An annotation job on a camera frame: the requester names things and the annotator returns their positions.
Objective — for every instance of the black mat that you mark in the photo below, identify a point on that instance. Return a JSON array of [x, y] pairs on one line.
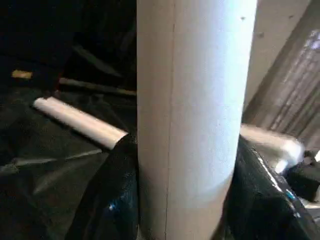
[[37, 175]]

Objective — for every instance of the black speaker with gold label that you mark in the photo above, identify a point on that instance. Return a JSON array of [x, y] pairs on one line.
[[30, 37]]

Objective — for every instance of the grey striped curtain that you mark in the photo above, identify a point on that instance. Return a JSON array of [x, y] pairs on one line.
[[290, 82]]

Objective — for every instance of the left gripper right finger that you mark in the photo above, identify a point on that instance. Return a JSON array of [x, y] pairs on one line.
[[262, 205]]

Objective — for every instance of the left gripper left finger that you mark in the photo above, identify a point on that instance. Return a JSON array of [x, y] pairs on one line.
[[112, 190]]

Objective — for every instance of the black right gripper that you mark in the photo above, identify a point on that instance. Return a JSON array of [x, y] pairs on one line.
[[307, 180]]

